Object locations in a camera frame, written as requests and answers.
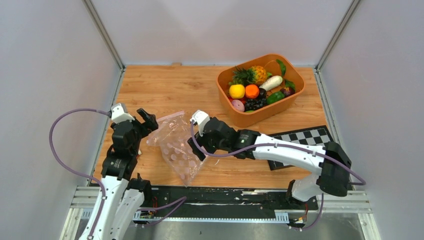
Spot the clear zip top bag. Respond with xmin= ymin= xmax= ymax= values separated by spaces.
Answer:
xmin=146 ymin=111 xmax=203 ymax=187

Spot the orange plastic basin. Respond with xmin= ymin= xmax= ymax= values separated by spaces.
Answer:
xmin=216 ymin=53 xmax=306 ymax=128

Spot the toy pineapple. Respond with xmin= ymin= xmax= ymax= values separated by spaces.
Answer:
xmin=229 ymin=65 xmax=272 ymax=86

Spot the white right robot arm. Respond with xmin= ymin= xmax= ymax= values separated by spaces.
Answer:
xmin=188 ymin=116 xmax=351 ymax=209

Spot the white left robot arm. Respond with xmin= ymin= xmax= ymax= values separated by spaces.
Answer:
xmin=80 ymin=104 xmax=158 ymax=240

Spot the pink toy onion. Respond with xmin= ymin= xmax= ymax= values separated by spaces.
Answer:
xmin=231 ymin=99 xmax=245 ymax=112

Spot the black toy grape bunch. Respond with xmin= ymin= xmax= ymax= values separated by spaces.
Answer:
xmin=244 ymin=98 xmax=267 ymax=112

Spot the yellow toy lemon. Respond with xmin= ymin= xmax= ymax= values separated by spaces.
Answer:
xmin=228 ymin=84 xmax=245 ymax=100

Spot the toy orange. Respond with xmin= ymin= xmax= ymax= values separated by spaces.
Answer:
xmin=244 ymin=84 xmax=260 ymax=99

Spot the green toy pepper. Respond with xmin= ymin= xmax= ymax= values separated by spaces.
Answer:
xmin=266 ymin=91 xmax=286 ymax=105

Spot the white toy radish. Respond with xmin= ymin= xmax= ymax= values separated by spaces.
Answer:
xmin=259 ymin=75 xmax=284 ymax=91

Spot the green toy leaf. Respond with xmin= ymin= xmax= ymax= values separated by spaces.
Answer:
xmin=275 ymin=59 xmax=287 ymax=77

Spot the black white checkerboard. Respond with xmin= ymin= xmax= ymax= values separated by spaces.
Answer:
xmin=266 ymin=125 xmax=335 ymax=172

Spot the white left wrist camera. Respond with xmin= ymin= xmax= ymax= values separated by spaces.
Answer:
xmin=110 ymin=103 xmax=135 ymax=124

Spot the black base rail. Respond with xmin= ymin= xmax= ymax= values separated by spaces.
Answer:
xmin=141 ymin=186 xmax=319 ymax=219

